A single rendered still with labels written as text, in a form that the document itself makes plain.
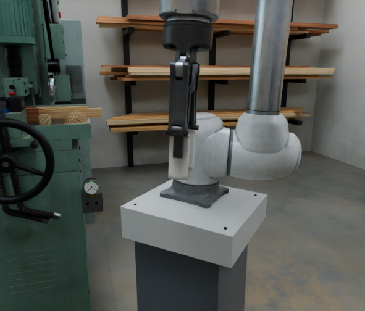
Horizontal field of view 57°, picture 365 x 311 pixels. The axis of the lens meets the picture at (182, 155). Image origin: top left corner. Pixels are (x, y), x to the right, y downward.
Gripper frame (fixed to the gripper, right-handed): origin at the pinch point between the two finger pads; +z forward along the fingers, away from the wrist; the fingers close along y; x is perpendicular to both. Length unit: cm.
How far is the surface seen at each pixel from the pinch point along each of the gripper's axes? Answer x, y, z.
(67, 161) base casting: -56, -67, 20
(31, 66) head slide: -79, -82, -16
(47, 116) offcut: -62, -64, 3
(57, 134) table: -59, -65, 10
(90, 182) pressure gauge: -46, -65, 28
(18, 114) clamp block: -65, -51, 1
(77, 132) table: -52, -68, 9
